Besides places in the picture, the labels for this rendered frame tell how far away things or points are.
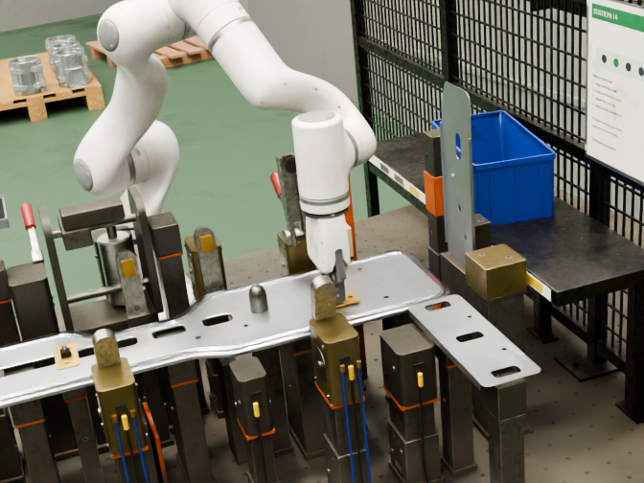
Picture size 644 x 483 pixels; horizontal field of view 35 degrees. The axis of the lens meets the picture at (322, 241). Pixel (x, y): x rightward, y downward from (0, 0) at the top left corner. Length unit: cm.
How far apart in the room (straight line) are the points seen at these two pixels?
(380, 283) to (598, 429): 49
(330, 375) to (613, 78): 73
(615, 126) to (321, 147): 56
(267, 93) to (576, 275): 61
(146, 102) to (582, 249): 87
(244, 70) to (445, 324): 53
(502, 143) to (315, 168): 71
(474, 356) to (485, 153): 74
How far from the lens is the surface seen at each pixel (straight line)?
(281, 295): 183
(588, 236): 192
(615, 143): 189
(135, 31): 185
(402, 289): 181
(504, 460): 163
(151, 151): 216
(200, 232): 188
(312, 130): 161
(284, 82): 168
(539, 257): 184
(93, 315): 195
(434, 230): 204
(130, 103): 201
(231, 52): 170
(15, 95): 711
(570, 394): 206
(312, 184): 164
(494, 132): 223
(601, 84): 190
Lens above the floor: 183
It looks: 24 degrees down
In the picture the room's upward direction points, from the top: 6 degrees counter-clockwise
